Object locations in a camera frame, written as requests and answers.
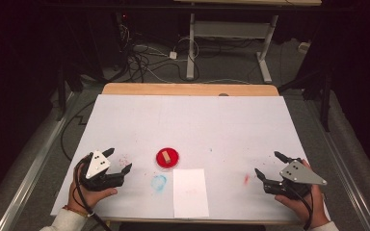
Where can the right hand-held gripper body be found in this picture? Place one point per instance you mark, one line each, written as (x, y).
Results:
(297, 174)

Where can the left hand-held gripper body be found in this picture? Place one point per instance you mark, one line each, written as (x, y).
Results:
(98, 165)

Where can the small wooden stamp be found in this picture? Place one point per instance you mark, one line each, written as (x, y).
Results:
(166, 157)

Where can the round red ink pad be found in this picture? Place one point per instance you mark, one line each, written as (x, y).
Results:
(173, 159)

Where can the white paper sheet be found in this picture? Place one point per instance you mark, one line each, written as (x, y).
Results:
(191, 195)

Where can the person's left hand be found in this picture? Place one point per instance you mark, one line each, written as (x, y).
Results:
(91, 199)

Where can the person's right hand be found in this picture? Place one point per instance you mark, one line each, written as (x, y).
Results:
(316, 205)

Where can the black metal stand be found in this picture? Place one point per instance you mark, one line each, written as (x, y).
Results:
(61, 96)
(326, 106)

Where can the large white board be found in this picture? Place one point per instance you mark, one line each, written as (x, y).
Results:
(192, 125)

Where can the wooden table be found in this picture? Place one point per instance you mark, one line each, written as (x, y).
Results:
(189, 89)

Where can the white box on floor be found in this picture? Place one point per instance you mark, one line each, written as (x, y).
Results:
(304, 47)

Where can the white power adapter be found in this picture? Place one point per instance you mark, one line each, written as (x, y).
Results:
(173, 55)

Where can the white-framed desk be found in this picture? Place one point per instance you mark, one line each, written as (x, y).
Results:
(231, 29)

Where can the grey metal floor rail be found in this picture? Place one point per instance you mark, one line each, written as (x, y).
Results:
(35, 170)
(343, 173)

